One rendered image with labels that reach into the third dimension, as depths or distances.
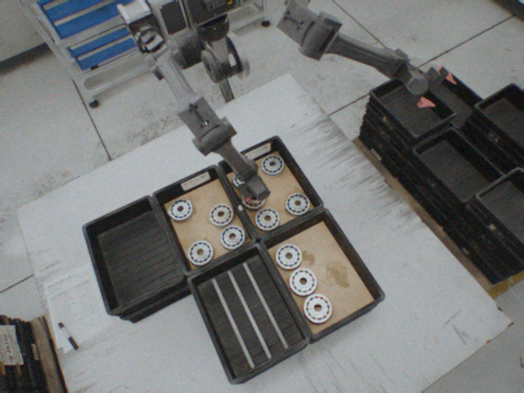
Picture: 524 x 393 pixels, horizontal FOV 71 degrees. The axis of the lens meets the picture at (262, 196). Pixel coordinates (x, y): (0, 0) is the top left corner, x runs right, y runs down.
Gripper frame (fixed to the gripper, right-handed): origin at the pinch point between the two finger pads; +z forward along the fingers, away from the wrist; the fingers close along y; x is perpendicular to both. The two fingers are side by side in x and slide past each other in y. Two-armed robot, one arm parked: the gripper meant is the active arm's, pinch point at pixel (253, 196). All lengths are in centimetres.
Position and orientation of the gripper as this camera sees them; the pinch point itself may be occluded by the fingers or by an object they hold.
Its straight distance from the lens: 153.0
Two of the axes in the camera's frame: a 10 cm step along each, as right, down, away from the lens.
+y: 8.7, -4.5, 1.8
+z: 0.4, 4.4, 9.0
